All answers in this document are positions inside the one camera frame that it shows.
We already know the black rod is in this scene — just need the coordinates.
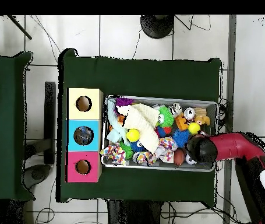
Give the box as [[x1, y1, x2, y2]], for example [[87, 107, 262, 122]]
[[7, 15, 33, 40]]

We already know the small brown football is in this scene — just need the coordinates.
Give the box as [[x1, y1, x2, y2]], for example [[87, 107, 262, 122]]
[[174, 148, 186, 167]]

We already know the cream waffle cloth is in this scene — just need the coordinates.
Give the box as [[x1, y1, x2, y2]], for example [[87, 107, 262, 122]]
[[115, 103, 161, 154]]

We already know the yellow smiley ball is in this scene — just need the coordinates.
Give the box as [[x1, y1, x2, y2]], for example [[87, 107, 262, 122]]
[[126, 128, 141, 143]]

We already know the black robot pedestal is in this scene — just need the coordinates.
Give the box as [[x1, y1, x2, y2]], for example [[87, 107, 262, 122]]
[[106, 199, 164, 224]]

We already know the black upright panel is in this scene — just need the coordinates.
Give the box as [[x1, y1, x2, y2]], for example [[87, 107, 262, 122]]
[[44, 81, 56, 165]]

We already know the shallow mesh bin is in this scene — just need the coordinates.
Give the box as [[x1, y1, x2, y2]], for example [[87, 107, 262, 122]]
[[101, 94, 218, 173]]

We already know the dark green tablecloth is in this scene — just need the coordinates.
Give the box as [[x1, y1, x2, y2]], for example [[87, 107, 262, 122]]
[[56, 48, 222, 203]]

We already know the small soccer ball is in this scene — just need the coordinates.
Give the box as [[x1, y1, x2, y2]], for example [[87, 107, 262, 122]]
[[185, 152, 196, 166]]

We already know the confetti print cloth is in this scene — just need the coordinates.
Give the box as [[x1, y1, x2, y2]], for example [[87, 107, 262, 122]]
[[98, 142, 128, 165], [132, 136, 179, 167]]

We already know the light blue waffle cloth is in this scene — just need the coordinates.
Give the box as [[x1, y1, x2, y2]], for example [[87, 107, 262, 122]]
[[105, 99, 130, 144]]

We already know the plain yellow ball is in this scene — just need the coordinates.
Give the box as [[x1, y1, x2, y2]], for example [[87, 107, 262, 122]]
[[188, 122, 201, 135]]

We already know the green cloth side table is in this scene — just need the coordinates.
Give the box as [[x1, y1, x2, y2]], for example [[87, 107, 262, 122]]
[[0, 51, 36, 202]]

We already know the grey stand foot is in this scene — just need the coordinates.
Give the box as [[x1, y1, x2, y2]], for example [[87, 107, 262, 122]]
[[22, 163, 52, 190]]

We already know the green spiky ball with eyes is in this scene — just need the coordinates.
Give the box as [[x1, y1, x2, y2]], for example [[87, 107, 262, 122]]
[[156, 106, 175, 128]]

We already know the black round stand base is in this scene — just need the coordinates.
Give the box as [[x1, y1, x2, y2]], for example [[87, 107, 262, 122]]
[[140, 15, 175, 40]]

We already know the blue spiky ball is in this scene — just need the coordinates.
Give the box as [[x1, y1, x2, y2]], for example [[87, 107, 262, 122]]
[[172, 128, 191, 149]]

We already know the wooden three-hole box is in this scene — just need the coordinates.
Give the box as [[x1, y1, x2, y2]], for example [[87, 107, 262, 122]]
[[65, 87, 104, 183]]

